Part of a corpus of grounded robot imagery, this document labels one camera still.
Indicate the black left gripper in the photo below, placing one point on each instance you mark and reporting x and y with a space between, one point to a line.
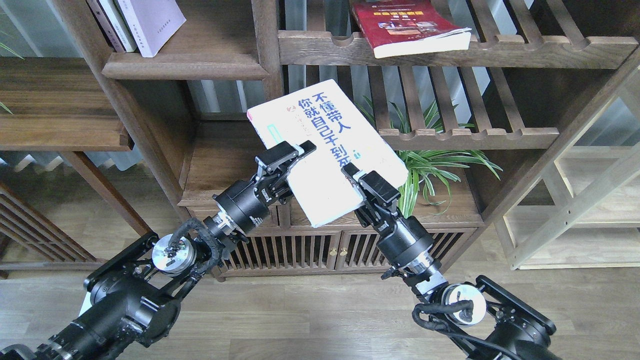
245 204

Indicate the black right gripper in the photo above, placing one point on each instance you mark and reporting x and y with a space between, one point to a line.
404 242

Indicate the white book blue characters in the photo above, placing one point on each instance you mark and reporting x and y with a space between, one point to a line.
323 114

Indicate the lavender white paperback book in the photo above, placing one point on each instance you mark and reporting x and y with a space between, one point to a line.
152 23

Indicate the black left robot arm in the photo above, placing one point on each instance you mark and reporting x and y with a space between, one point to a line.
136 296

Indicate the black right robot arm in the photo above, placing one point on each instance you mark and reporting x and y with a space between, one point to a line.
483 319

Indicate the dark wooden bookshelf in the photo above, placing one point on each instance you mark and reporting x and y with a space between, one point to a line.
532 78

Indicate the red cover book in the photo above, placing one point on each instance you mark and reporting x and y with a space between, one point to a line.
407 27

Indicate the white spine upright book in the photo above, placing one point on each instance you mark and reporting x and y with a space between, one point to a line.
122 40

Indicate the purple spine upright book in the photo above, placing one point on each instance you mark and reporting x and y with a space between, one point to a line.
105 25

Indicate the dark slatted wooden rack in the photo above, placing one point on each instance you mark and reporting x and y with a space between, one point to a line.
29 228

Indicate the light wooden shelf frame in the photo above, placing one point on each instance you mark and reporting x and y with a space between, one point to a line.
593 220

